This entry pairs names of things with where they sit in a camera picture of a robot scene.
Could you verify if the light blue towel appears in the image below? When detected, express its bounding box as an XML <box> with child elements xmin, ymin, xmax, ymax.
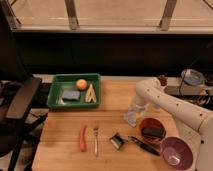
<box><xmin>124</xmin><ymin>110</ymin><xmax>140</xmax><ymax>127</ymax></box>

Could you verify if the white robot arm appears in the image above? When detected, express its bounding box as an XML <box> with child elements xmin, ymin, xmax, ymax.
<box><xmin>135</xmin><ymin>78</ymin><xmax>213</xmax><ymax>171</ymax></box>

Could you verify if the green plastic tray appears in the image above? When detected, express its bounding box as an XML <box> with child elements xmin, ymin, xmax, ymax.
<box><xmin>47</xmin><ymin>73</ymin><xmax>101</xmax><ymax>110</ymax></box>

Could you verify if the orange bowl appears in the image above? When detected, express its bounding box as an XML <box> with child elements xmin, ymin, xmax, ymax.
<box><xmin>139</xmin><ymin>118</ymin><xmax>166</xmax><ymax>144</ymax></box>

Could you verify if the brown pine cone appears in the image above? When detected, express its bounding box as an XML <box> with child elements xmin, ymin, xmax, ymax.
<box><xmin>158</xmin><ymin>75</ymin><xmax>168</xmax><ymax>86</ymax></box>

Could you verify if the dark block in bowl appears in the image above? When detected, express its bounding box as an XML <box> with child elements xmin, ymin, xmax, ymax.
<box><xmin>142</xmin><ymin>127</ymin><xmax>166</xmax><ymax>138</ymax></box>

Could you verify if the metal black peeler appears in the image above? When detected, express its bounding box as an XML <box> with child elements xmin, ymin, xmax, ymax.
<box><xmin>109</xmin><ymin>133</ymin><xmax>125</xmax><ymax>150</ymax></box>

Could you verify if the silver fork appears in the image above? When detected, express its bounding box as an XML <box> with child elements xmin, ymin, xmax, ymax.
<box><xmin>93</xmin><ymin>127</ymin><xmax>99</xmax><ymax>157</ymax></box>

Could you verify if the grey round dish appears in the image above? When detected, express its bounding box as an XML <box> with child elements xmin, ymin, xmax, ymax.
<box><xmin>181</xmin><ymin>69</ymin><xmax>205</xmax><ymax>86</ymax></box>

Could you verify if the yellow red apple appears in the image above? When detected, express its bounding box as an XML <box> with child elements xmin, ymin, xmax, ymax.
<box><xmin>76</xmin><ymin>79</ymin><xmax>87</xmax><ymax>91</ymax></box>

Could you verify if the purple bowl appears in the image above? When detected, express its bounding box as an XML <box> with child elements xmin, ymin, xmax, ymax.
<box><xmin>160</xmin><ymin>137</ymin><xmax>193</xmax><ymax>170</ymax></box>

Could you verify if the blue sponge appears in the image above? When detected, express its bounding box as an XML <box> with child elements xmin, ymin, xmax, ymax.
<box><xmin>62</xmin><ymin>90</ymin><xmax>80</xmax><ymax>100</ymax></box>

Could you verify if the orange carrot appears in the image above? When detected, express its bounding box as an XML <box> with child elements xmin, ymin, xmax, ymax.
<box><xmin>79</xmin><ymin>125</ymin><xmax>86</xmax><ymax>152</ymax></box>

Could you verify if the black office chair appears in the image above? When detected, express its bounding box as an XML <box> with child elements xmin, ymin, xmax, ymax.
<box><xmin>0</xmin><ymin>0</ymin><xmax>47</xmax><ymax>171</ymax></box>

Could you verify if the black handled tool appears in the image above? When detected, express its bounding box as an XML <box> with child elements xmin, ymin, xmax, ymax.
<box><xmin>128</xmin><ymin>136</ymin><xmax>160</xmax><ymax>156</ymax></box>

